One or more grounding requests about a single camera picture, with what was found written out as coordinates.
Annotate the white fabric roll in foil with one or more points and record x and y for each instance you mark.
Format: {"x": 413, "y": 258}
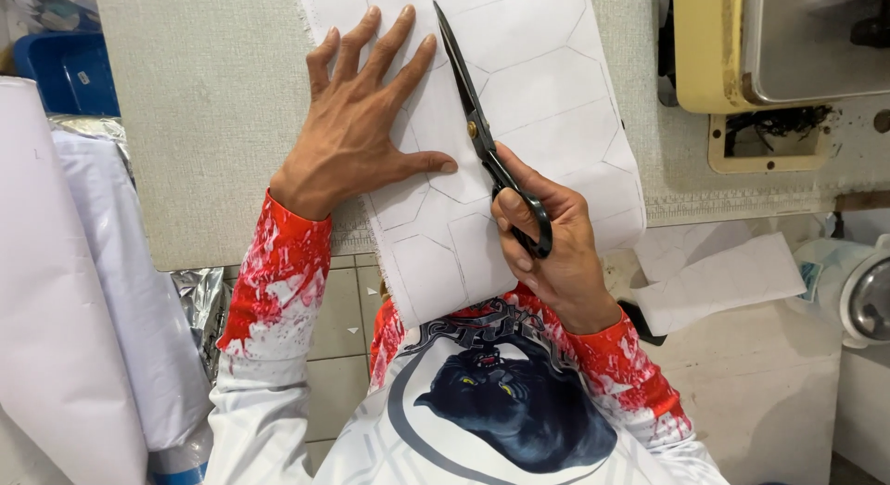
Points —
{"x": 132, "y": 283}

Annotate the person's white panther shirt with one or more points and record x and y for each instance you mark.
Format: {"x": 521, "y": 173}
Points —
{"x": 500, "y": 408}

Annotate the clear plastic bag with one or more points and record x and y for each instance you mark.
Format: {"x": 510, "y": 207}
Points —
{"x": 48, "y": 5}

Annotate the black tailor scissors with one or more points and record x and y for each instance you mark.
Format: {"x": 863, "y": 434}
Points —
{"x": 476, "y": 120}

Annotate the person's right hand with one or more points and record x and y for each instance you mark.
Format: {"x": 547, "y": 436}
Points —
{"x": 567, "y": 255}

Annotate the cream sewing machine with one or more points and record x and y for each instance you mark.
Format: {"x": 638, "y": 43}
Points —
{"x": 779, "y": 47}

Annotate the blue plastic crate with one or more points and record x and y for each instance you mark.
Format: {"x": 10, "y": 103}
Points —
{"x": 69, "y": 74}

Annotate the large white fabric roll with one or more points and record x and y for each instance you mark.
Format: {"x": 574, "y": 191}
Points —
{"x": 55, "y": 297}

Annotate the person's left hand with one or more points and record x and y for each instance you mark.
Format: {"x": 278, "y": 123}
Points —
{"x": 347, "y": 134}

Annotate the white fabric with hexagon outlines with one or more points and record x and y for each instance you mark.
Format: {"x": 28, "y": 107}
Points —
{"x": 549, "y": 95}

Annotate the white fabric scrap with outlines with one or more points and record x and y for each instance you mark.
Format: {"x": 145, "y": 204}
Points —
{"x": 716, "y": 276}

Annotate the small black object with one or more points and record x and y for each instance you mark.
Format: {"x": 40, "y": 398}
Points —
{"x": 643, "y": 325}

